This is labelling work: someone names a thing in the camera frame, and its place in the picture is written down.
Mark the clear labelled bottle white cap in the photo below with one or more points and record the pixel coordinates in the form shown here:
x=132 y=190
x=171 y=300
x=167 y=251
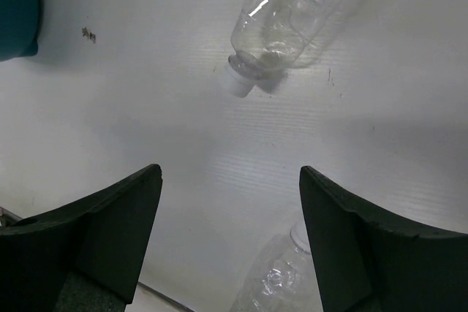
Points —
x=268 y=37

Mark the teal plastic bin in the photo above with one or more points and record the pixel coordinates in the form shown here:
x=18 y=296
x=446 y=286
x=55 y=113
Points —
x=19 y=28

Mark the clear crushed bottle white cap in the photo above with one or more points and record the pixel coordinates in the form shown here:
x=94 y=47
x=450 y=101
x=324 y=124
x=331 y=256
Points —
x=282 y=277

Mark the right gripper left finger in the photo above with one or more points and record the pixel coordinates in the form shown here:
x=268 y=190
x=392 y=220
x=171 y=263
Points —
x=84 y=256

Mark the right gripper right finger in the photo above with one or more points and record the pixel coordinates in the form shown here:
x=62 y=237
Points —
x=367 y=258

